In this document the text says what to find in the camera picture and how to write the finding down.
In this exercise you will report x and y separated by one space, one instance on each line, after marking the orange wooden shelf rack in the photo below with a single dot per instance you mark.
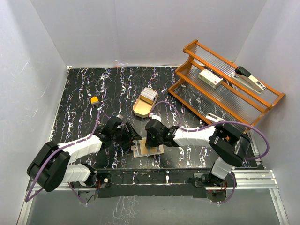
230 100

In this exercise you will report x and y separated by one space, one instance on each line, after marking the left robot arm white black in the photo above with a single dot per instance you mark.
53 164

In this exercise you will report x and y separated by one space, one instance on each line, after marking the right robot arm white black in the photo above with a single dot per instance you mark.
228 142

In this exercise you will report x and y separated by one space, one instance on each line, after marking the beige oval card tray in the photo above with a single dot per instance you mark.
142 109

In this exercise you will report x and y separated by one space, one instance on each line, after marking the white staples box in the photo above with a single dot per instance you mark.
210 78

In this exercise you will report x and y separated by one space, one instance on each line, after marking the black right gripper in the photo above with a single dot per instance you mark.
149 143

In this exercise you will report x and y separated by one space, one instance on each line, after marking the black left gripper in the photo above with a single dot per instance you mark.
130 136

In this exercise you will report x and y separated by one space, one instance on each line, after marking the orange yellow small block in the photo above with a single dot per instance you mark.
94 100

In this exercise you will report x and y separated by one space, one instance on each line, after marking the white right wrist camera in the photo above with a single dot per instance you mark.
153 116

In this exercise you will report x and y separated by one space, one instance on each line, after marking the beige leather card holder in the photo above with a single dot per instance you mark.
137 150

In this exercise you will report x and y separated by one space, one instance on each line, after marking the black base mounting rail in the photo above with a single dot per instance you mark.
155 182

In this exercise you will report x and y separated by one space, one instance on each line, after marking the white card stack in tray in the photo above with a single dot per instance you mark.
148 95

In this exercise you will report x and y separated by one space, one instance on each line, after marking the large black beige stapler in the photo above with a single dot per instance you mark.
244 77

